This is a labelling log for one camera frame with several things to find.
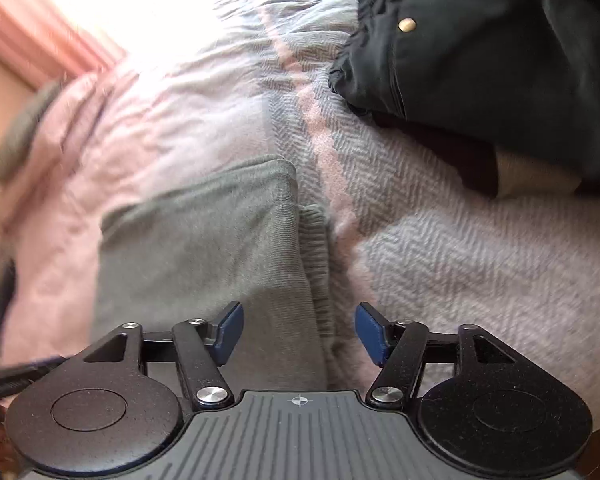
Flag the left pink curtain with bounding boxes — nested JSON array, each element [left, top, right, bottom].
[[0, 0, 125, 88]]

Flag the grey striped pillow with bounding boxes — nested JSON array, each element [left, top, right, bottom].
[[0, 78, 67, 186]]

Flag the black clothes pile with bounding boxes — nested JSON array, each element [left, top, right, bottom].
[[328, 0, 600, 197]]

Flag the pink duvet on bed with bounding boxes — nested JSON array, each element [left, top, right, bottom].
[[0, 0, 600, 425]]

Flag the grey sweatpants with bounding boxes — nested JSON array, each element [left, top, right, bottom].
[[91, 155, 335, 391]]

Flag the black folded garment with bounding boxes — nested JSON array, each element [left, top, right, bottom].
[[0, 259, 17, 347]]

